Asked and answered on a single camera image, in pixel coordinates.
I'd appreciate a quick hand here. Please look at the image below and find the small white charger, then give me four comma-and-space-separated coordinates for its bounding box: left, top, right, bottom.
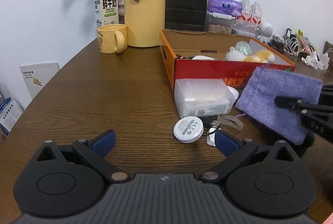
205, 126, 222, 148

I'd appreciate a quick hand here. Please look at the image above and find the yellow plush toy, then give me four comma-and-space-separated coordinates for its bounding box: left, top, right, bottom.
225, 47, 276, 63

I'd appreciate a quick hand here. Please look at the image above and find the red cardboard box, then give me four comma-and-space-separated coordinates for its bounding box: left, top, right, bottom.
159, 29, 296, 93

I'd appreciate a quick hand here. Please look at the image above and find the white robot speaker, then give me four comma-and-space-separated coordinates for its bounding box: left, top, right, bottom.
257, 22, 274, 44

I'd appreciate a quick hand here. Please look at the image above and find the crumpled white paper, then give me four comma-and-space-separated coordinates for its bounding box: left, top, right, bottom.
302, 52, 319, 69

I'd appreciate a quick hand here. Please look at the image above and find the blue white carton box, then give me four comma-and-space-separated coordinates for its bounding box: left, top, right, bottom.
0, 98, 24, 134

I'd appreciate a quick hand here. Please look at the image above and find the white round charger puck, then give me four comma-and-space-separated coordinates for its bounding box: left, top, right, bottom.
173, 116, 204, 143

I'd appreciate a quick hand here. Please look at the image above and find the white cable tangle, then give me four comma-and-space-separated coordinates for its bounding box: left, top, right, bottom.
285, 29, 303, 56

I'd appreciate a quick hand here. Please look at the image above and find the white milk carton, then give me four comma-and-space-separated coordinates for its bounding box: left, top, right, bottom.
94, 0, 120, 30

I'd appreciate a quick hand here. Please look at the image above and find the translucent plastic container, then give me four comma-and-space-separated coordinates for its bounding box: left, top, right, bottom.
174, 78, 235, 119

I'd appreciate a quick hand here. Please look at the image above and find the white ribbed lid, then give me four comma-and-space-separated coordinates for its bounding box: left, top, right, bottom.
226, 86, 240, 103

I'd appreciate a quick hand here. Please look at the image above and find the beige strap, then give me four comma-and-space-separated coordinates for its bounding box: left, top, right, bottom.
217, 114, 244, 131

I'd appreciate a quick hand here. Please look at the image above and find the clear water bottle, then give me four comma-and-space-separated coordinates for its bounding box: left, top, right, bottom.
241, 0, 252, 23
251, 1, 262, 25

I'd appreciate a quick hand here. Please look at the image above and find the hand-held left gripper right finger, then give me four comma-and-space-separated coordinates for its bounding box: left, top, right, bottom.
199, 130, 297, 184

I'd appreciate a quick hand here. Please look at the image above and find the clear plastic bag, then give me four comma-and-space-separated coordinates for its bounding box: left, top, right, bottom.
235, 41, 253, 56

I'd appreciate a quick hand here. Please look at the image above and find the yellow mug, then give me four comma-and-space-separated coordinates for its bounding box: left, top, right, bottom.
97, 24, 128, 54

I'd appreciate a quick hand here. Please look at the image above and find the purple tissue pack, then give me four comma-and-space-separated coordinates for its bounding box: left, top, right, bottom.
207, 0, 243, 19

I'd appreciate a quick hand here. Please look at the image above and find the yellow snack packet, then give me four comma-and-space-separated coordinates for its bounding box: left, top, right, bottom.
298, 29, 317, 54

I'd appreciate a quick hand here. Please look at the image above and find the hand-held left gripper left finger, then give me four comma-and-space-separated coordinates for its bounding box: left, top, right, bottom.
35, 130, 130, 184

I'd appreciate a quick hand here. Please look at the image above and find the clear snack container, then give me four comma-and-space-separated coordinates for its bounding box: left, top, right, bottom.
207, 11, 235, 35

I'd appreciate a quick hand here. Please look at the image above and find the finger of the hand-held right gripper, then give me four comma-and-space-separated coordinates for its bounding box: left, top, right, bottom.
274, 95, 333, 121
319, 84, 333, 104

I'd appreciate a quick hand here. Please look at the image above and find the yellow thermos jug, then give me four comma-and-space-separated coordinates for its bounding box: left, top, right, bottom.
124, 0, 166, 48

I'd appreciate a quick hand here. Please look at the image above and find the black plug cable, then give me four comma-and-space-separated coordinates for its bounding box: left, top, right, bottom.
201, 117, 222, 129

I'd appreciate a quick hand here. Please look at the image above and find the purple knit pouch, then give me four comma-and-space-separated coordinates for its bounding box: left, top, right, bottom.
234, 66, 323, 144

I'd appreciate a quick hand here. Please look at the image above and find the black cable tangle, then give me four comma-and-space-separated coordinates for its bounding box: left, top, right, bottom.
271, 34, 287, 53

